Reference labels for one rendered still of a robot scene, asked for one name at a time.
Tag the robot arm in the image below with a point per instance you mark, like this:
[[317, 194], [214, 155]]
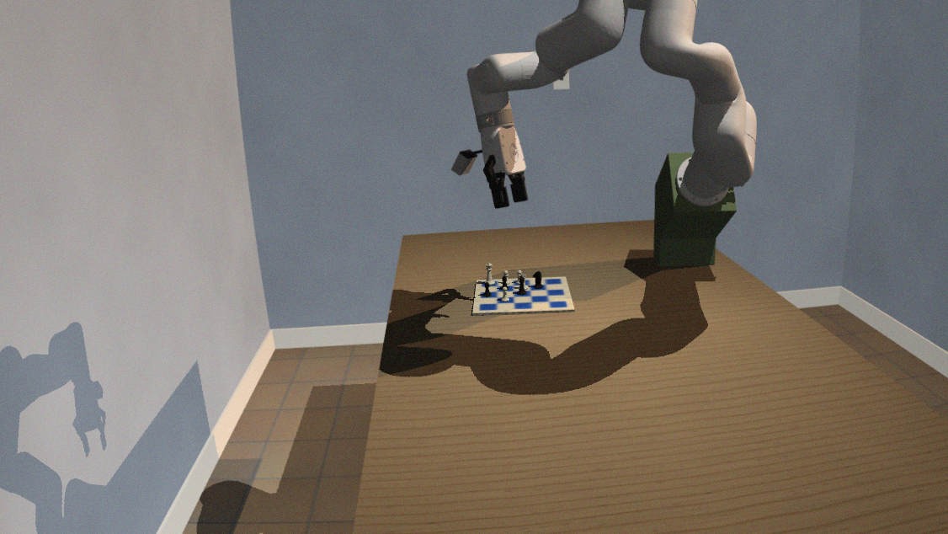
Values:
[[721, 141]]

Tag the blue and white chessboard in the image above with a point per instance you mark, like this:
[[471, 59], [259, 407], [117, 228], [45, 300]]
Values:
[[553, 297]]

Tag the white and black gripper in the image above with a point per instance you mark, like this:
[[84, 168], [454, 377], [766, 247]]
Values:
[[502, 154]]

